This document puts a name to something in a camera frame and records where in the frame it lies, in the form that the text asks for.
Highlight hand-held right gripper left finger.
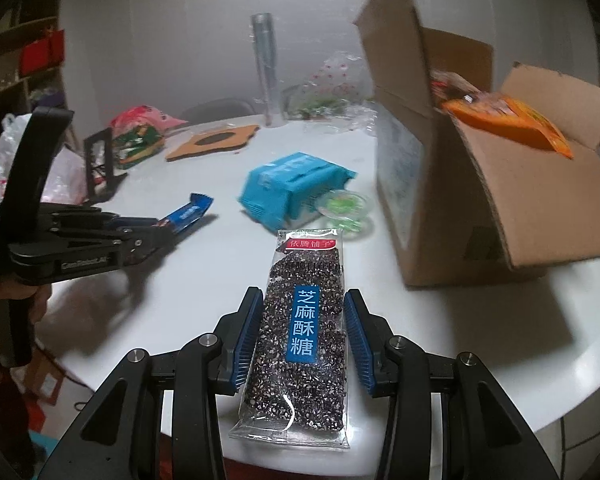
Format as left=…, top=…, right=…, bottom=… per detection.
left=40, top=286, right=265, bottom=480

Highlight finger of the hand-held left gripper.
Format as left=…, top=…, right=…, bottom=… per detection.
left=114, top=230, right=177, bottom=267
left=107, top=214, right=175, bottom=235

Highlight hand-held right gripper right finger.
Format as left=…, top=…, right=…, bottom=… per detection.
left=343, top=289, right=563, bottom=480

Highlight small blue snack bar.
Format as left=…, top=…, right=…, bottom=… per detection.
left=157, top=192, right=215, bottom=235

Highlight clear black sesame candy packet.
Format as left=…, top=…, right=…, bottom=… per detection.
left=228, top=228, right=351, bottom=450

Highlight brown cardboard box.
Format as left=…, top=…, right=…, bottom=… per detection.
left=355, top=0, right=600, bottom=288

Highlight large orange snack packet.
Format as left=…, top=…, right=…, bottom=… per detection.
left=441, top=94, right=575, bottom=160

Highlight red orange snack packet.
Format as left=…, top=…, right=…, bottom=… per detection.
left=429, top=70, right=483, bottom=107

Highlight person's left hand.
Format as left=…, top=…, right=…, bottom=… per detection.
left=0, top=280, right=53, bottom=326

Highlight black phone stand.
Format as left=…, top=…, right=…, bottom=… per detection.
left=82, top=127, right=129, bottom=198

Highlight green snack bag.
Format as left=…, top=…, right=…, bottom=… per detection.
left=112, top=125, right=165, bottom=170

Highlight wooden coaster mat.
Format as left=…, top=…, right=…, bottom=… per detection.
left=165, top=125, right=261, bottom=162

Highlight pink plastic bag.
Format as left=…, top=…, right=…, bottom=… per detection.
left=109, top=105, right=190, bottom=136

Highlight small cardboard box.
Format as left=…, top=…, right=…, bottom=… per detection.
left=22, top=345, right=66, bottom=406

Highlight green jelly cup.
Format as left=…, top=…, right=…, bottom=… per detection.
left=314, top=190, right=376, bottom=241

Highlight light blue tissue packet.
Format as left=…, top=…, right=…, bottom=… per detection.
left=237, top=151, right=357, bottom=233

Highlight person's dark clothing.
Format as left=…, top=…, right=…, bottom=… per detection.
left=0, top=362, right=36, bottom=480

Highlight clear plastic film roll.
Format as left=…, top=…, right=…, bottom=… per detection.
left=251, top=12, right=281, bottom=128

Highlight red box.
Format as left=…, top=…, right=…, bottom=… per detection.
left=19, top=29, right=66, bottom=77

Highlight crumpled clear plastic wrap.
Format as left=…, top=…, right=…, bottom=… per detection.
left=330, top=100, right=381, bottom=136

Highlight clear dotted plastic bag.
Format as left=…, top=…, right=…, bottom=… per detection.
left=282, top=52, right=376, bottom=121

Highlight wooden shelf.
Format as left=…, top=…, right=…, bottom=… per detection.
left=0, top=0, right=68, bottom=126

